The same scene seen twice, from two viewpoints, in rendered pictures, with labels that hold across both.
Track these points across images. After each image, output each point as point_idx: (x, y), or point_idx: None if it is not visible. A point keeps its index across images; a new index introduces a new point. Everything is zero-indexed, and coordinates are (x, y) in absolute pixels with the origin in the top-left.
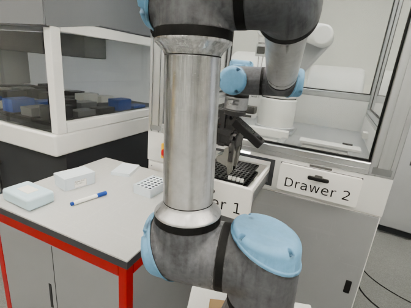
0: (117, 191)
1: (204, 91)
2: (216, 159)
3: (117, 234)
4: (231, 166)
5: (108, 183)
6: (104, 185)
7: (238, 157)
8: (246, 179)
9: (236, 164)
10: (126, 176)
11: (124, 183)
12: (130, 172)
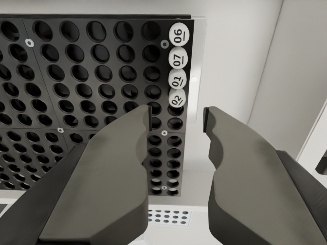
0: (196, 225)
1: None
2: (24, 185)
3: (318, 177)
4: (248, 126)
5: (179, 241)
6: (189, 241)
7: (115, 141)
8: (119, 18)
9: (144, 113)
10: (145, 236)
11: (167, 230)
12: (135, 241)
